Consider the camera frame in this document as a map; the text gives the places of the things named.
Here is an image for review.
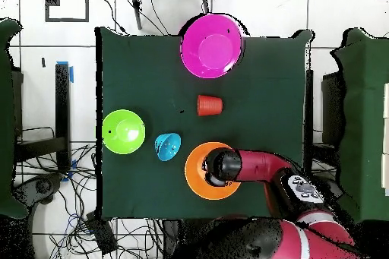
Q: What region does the magenta pink plastic bowl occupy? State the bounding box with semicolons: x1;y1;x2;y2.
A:
179;13;245;80

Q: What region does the black cable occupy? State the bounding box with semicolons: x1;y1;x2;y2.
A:
97;0;129;36

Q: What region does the black metal table frame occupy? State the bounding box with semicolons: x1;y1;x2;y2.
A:
13;62;72;175
304;68;346;178

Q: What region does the tangle of floor cables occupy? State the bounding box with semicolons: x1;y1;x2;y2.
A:
14;126;165;259

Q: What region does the lime green plastic bowl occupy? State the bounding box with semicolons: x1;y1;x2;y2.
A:
101;109;147;155

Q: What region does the white boxes stack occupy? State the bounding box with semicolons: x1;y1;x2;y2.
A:
381;81;389;197

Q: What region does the orange plastic bowl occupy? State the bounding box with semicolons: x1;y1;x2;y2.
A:
184;141;242;201

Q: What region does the dark green tablecloth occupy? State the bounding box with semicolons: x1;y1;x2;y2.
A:
94;26;315;222

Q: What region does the blue tape strip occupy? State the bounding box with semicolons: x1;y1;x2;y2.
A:
55;60;74;84

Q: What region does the small cyan plastic bowl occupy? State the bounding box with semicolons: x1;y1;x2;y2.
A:
153;132;182;162

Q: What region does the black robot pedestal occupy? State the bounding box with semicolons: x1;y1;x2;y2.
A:
162;219;189;259

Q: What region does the green cloth covered side table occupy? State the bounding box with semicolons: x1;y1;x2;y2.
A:
0;17;30;220
330;27;389;226

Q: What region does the black power brick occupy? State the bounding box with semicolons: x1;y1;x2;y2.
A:
84;210;119;256

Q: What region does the red-orange plastic cup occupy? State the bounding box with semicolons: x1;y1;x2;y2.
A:
196;94;224;117

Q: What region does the gray pedestal foot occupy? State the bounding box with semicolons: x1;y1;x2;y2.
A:
13;172;64;208

